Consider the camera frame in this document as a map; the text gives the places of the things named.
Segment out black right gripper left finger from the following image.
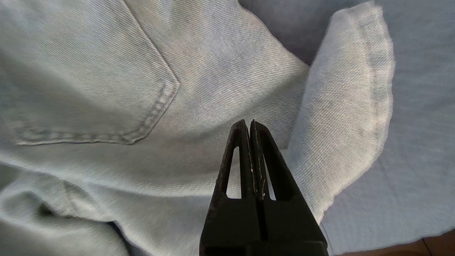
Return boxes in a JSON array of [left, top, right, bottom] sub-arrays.
[[199, 119, 263, 256]]

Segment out light blue denim shorts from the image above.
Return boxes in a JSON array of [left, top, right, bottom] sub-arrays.
[[0, 0, 396, 256]]

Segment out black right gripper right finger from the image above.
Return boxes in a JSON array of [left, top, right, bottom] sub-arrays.
[[250, 119, 328, 256]]

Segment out bed with blue sheet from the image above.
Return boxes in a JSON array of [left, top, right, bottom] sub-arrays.
[[238, 0, 455, 256]]

